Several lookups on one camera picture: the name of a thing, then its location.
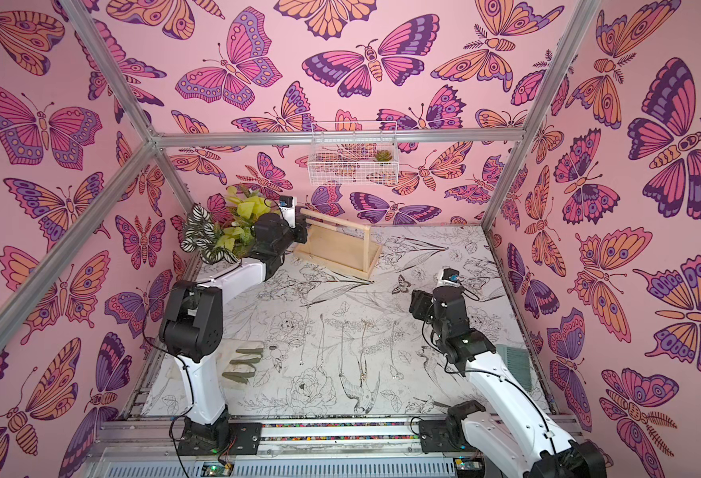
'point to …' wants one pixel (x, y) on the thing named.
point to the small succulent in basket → (383, 155)
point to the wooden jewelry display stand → (339, 245)
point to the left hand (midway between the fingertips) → (310, 213)
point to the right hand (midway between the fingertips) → (424, 292)
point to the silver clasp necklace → (395, 374)
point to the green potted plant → (230, 237)
